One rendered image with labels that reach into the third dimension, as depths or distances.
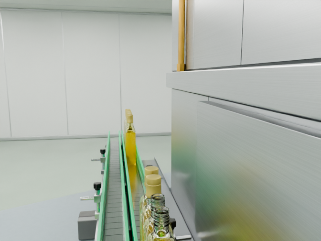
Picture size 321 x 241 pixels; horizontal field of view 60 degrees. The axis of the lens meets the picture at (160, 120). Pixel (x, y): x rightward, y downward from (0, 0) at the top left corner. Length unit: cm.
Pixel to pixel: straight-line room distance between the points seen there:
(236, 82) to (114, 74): 586
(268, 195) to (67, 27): 621
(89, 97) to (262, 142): 603
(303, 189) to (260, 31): 26
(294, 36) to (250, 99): 11
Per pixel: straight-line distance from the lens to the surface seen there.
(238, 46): 56
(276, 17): 45
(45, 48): 650
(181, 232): 97
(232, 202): 53
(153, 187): 62
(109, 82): 632
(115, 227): 101
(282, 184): 38
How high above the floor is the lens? 138
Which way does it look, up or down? 9 degrees down
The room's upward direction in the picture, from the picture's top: straight up
